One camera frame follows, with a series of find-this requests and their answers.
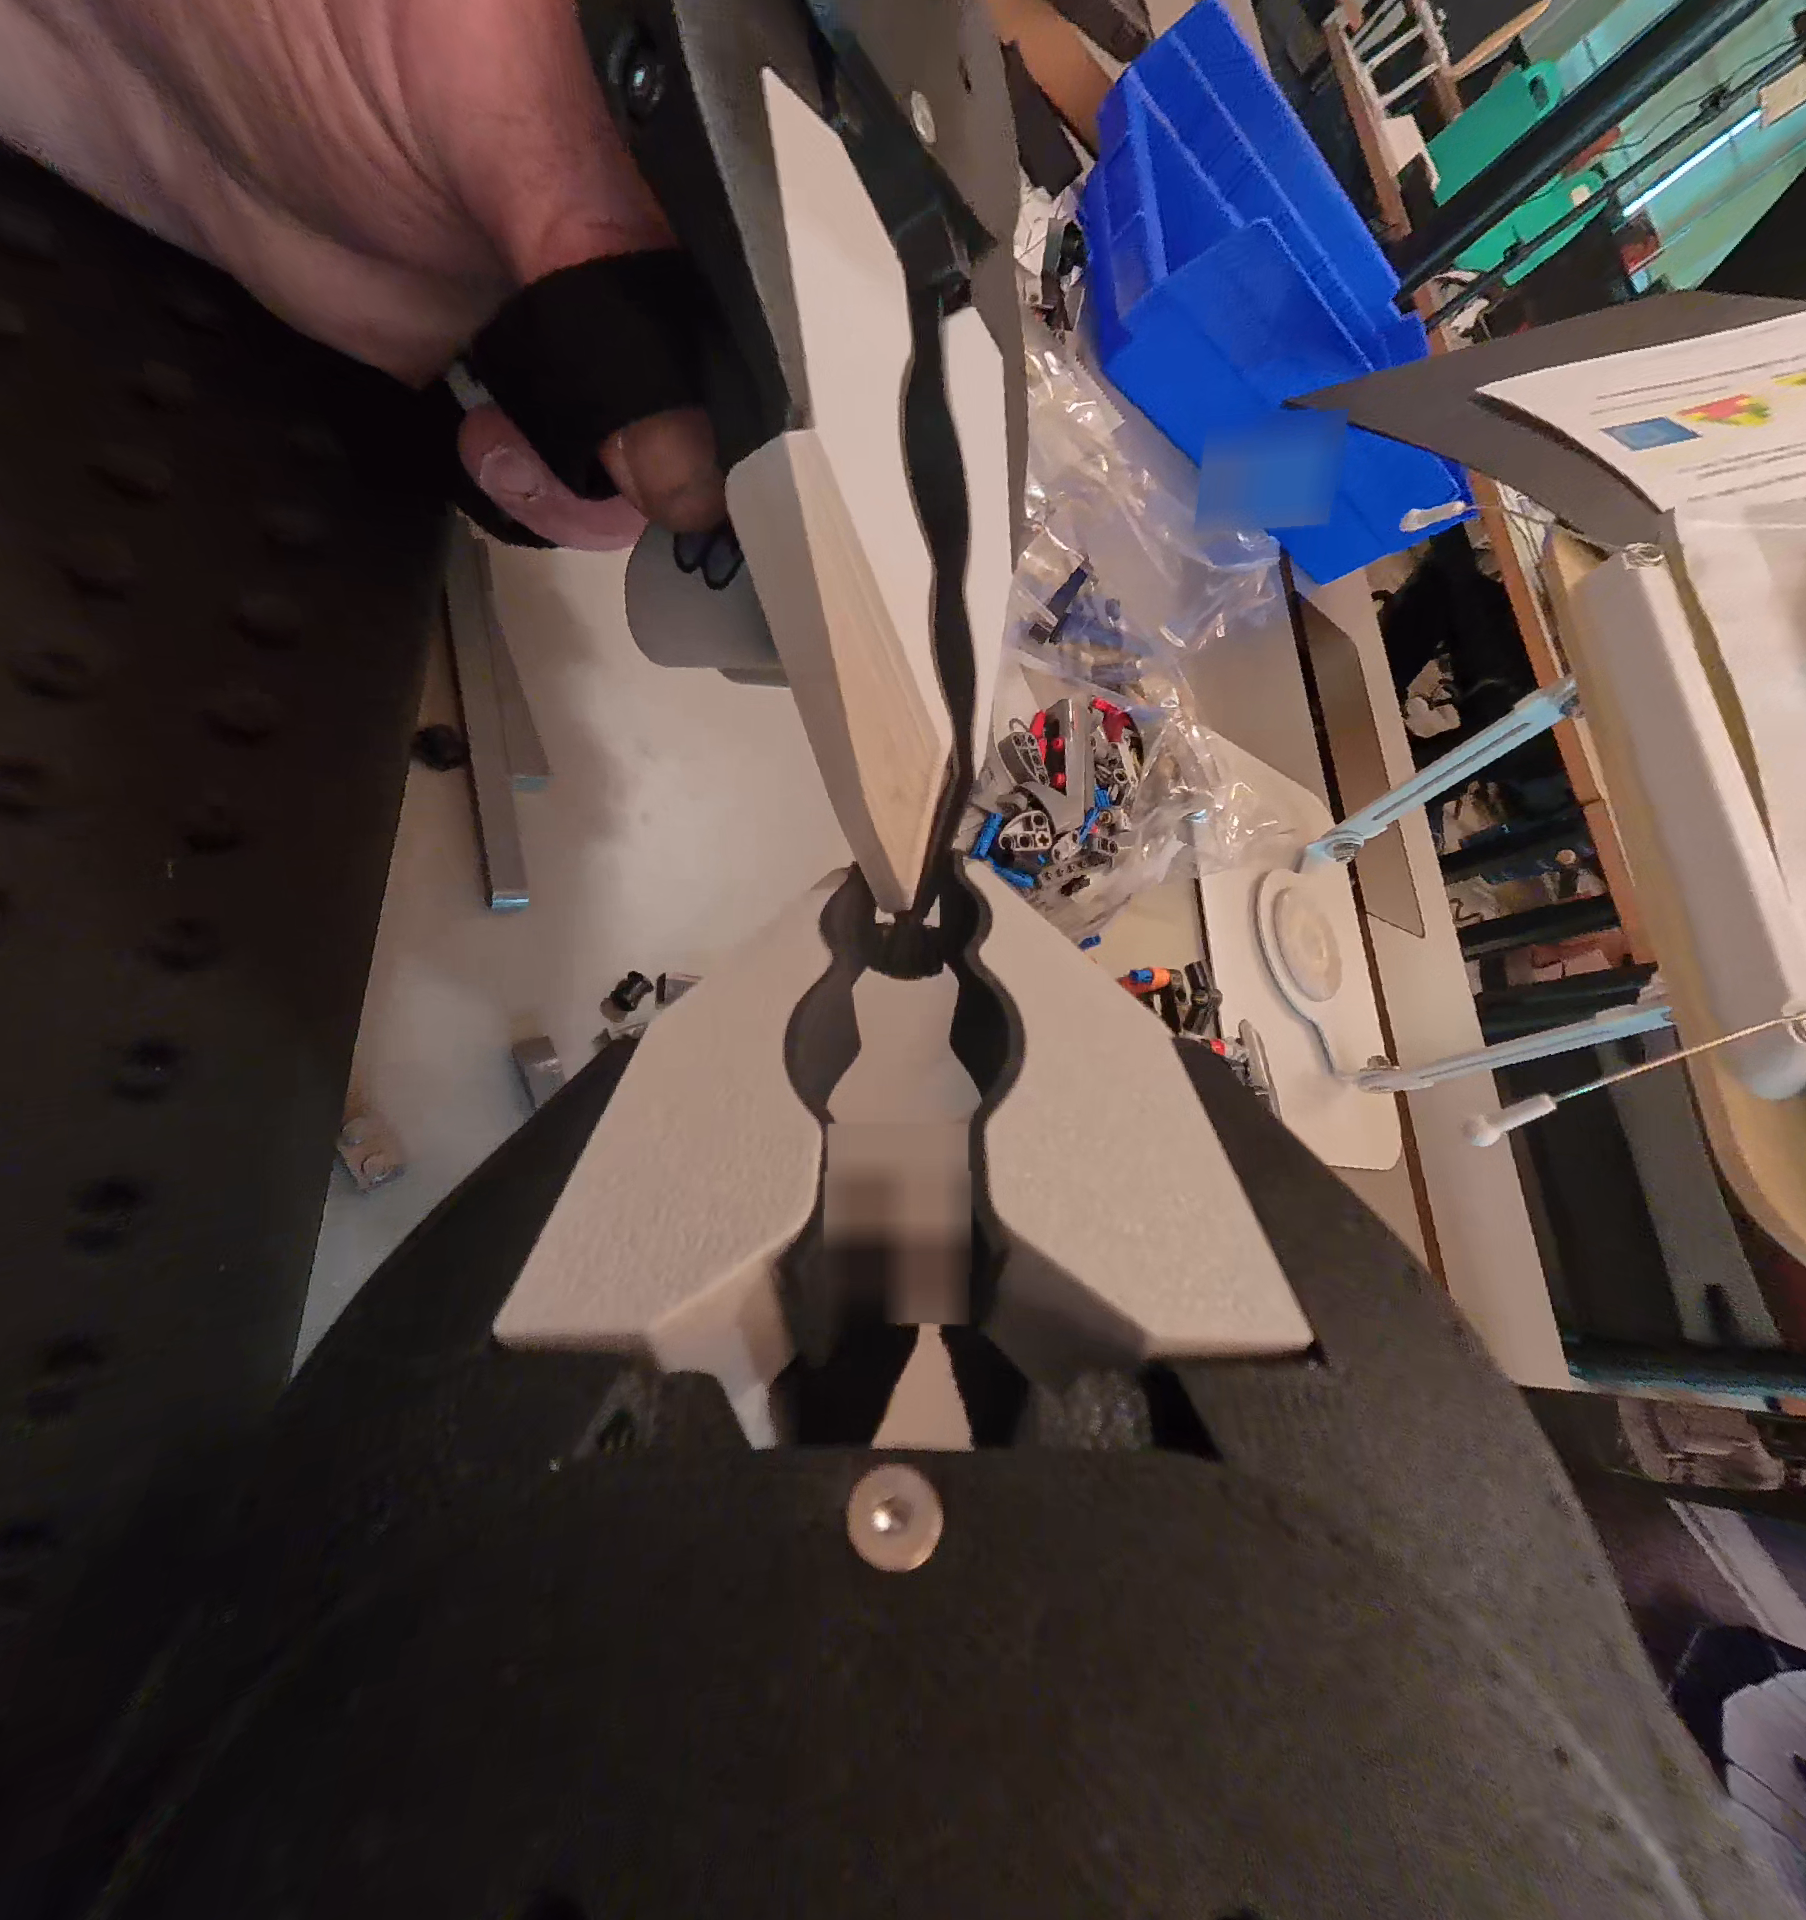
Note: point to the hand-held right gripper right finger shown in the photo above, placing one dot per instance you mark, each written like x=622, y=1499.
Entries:
x=1144, y=1200

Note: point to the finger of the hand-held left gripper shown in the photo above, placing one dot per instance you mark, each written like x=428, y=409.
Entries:
x=843, y=630
x=991, y=495

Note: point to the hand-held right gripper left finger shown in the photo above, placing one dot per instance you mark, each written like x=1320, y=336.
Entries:
x=647, y=1200

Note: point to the clear bag of small lego parts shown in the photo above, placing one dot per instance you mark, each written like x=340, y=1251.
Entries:
x=1144, y=495

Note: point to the lego car model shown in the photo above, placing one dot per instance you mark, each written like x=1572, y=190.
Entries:
x=1188, y=1020

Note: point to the long grey lego beam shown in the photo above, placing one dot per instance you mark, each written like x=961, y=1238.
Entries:
x=491, y=780

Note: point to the small black lego clip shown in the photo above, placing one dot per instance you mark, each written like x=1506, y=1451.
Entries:
x=627, y=997

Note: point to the clear bag of lego liftarms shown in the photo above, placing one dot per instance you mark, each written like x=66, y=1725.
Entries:
x=1083, y=809

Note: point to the small black lego bush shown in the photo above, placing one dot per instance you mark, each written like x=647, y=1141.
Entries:
x=438, y=746

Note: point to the lego instruction booklet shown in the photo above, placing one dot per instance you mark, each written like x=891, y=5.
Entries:
x=1714, y=407

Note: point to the person's left hand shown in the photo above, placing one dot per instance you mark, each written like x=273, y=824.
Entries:
x=319, y=150

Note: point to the blue plastic bin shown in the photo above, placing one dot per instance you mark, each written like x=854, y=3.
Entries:
x=1233, y=299

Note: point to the black steel column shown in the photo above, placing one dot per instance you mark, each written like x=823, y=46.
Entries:
x=1564, y=150

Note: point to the white book stand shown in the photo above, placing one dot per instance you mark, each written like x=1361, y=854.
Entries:
x=1670, y=749

